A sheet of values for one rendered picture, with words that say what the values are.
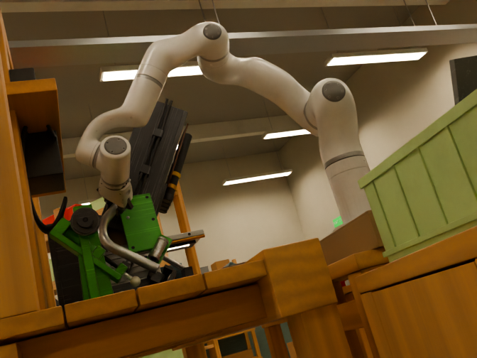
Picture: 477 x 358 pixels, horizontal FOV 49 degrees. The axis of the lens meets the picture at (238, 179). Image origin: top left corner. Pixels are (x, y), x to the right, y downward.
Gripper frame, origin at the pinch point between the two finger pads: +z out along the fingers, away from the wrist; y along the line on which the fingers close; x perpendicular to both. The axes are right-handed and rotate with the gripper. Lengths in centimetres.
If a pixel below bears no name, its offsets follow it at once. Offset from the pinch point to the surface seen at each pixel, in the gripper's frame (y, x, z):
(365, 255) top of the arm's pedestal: -72, 1, -44
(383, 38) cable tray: -44, -415, 176
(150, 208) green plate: -8.4, -8.2, 4.3
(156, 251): -19.7, 6.1, 0.9
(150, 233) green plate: -13.8, -0.3, 4.4
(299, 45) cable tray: 24, -344, 177
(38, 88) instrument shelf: 25.5, -0.6, -37.3
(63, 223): -0.3, 23.6, -23.0
